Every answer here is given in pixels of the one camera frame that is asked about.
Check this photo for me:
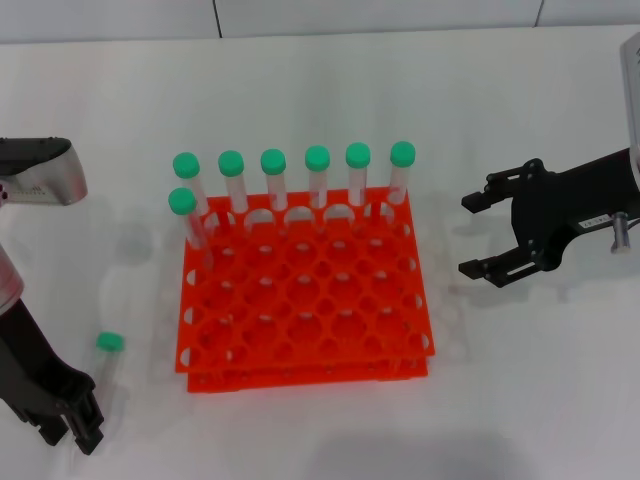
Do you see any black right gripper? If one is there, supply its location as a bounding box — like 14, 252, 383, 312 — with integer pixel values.
458, 147, 640, 290

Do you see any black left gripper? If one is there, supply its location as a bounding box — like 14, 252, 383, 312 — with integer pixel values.
0, 299, 105, 456

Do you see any graduated test tube green cap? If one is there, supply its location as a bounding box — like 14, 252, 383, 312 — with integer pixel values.
95, 331, 127, 404

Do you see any clear test tube green cap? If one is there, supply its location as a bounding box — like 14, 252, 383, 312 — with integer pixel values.
167, 187, 215, 274
172, 151, 211, 226
304, 144, 332, 209
345, 142, 372, 207
384, 141, 418, 206
259, 148, 290, 214
217, 149, 250, 216

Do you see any right arm gripper cable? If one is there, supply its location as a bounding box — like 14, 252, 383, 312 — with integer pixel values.
610, 211, 640, 255

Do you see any orange plastic test tube rack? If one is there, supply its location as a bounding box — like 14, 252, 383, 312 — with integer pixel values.
174, 187, 437, 395

